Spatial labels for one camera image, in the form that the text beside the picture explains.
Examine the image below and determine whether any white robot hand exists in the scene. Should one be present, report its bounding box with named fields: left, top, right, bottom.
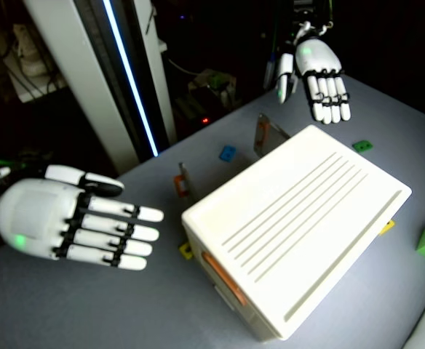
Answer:
left=0, top=164, right=165, bottom=272
left=274, top=38, right=352, bottom=124

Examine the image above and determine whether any orange metal latch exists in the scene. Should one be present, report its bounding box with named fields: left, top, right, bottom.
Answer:
left=253, top=113, right=292, bottom=158
left=173, top=162, right=194, bottom=199

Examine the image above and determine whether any white plastic box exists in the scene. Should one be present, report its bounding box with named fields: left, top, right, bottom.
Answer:
left=181, top=124, right=413, bottom=342

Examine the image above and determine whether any small green toy block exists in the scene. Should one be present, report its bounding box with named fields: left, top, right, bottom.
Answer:
left=351, top=140, right=374, bottom=153

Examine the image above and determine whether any grey table cloth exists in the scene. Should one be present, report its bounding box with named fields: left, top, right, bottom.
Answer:
left=0, top=67, right=425, bottom=349

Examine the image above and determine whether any blue toy block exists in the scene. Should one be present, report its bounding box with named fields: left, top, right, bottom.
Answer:
left=218, top=145, right=237, bottom=161

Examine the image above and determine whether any white pillar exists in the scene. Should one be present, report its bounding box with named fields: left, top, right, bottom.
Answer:
left=23, top=0, right=179, bottom=175

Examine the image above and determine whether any white background box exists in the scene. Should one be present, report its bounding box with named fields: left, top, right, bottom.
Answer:
left=3, top=23, right=68, bottom=105

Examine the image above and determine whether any blue white light strip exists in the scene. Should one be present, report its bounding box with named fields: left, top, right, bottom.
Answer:
left=102, top=0, right=159, bottom=157

